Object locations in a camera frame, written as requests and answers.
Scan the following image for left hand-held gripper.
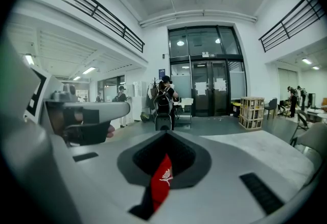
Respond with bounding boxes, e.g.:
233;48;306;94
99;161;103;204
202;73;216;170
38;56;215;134
24;65;131;132

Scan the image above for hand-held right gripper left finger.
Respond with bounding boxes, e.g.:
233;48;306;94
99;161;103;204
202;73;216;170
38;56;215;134
68;131;167;224

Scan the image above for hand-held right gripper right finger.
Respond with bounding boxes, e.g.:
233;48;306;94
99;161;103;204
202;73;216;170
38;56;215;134
153;131;297;224

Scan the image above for red backpack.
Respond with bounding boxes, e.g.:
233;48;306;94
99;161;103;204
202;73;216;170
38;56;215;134
150;153;174;212

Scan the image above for white tall cabinet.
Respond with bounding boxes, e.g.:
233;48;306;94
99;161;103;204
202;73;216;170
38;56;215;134
131;81;148;122

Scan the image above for grey marble table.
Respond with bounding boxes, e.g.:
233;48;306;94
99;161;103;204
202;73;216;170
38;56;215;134
200;130;316;190

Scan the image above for yellow bin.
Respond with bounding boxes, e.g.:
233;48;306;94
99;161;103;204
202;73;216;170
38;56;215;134
231;102;242;118

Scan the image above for wooden crate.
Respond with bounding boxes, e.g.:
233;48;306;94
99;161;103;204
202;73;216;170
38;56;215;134
239;96;265;131

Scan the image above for dark grey chair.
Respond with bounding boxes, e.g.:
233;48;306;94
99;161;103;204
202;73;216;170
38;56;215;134
264;97;278;120

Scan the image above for black balcony railing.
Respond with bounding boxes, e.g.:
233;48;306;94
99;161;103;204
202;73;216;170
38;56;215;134
258;0;327;53
28;0;146;54

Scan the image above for glass entrance door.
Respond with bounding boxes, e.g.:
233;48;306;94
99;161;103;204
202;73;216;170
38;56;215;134
168;25;248;118

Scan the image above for white ceiling pipes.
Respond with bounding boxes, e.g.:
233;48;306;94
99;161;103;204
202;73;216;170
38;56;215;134
139;9;258;29

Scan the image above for black frame chair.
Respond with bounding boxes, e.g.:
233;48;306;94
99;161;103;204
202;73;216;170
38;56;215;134
290;109;311;146

